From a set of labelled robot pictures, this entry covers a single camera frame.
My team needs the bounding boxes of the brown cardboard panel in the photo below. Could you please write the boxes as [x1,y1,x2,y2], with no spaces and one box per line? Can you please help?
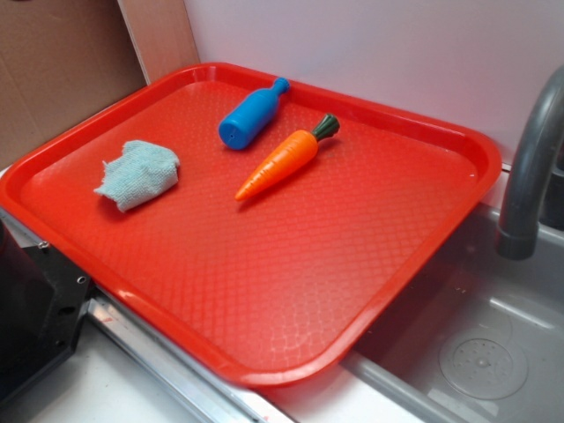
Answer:
[1,1,145,167]

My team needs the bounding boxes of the light blue cloth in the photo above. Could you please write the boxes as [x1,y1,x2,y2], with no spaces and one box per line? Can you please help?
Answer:
[93,140,180,212]

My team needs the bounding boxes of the orange toy carrot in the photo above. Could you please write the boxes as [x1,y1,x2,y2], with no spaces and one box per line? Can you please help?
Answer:
[234,114,340,201]

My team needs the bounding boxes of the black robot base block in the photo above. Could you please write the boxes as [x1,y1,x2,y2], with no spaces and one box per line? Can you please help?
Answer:
[1,225,93,405]

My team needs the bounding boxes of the silver metal rail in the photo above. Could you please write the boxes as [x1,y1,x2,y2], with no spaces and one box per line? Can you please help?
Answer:
[0,206,283,423]

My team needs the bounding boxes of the grey toy sink basin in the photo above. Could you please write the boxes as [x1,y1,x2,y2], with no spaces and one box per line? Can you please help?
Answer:
[343,206,563,422]

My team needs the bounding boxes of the grey sink faucet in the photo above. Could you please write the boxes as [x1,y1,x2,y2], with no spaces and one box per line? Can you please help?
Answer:
[495,67,563,260]

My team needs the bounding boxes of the light wooden board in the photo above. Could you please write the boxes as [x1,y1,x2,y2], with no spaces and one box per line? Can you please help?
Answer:
[118,0,200,84]

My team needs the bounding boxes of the blue toy bottle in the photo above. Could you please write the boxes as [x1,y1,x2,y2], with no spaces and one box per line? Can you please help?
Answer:
[219,78,290,150]

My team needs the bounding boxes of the red plastic tray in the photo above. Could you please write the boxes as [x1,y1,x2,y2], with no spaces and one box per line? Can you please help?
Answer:
[1,63,501,387]

